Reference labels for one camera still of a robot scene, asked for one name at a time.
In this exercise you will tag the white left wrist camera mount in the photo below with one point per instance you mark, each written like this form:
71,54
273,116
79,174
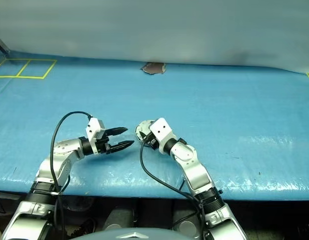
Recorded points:
94,132

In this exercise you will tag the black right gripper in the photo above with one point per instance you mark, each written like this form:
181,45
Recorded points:
152,143

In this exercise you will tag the dark metal pole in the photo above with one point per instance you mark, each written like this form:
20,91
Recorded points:
0,45

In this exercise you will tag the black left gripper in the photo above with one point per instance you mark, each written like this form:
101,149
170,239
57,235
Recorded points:
104,144

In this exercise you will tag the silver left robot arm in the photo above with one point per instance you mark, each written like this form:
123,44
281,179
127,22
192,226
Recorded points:
57,155

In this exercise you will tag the grey rounded shape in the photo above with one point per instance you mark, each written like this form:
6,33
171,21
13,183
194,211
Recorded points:
185,225
119,218

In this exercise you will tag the motor stator with copper windings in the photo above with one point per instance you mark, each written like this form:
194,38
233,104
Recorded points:
143,127

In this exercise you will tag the torn brown hole patch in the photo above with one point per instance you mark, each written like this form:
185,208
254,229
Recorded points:
153,68

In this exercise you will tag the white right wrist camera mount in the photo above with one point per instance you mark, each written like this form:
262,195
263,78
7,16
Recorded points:
162,131

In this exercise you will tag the yellow tape rectangles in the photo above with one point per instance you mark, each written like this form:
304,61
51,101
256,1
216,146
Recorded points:
32,59

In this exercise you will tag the blue table cover sheet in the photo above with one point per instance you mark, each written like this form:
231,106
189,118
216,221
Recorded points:
219,100

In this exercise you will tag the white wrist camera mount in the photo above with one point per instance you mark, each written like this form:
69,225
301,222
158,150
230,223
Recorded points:
94,132
162,131

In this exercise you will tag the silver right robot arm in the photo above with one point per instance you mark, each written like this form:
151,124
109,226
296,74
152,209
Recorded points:
194,172

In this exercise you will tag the grey robot torso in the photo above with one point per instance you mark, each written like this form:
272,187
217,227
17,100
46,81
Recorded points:
134,235

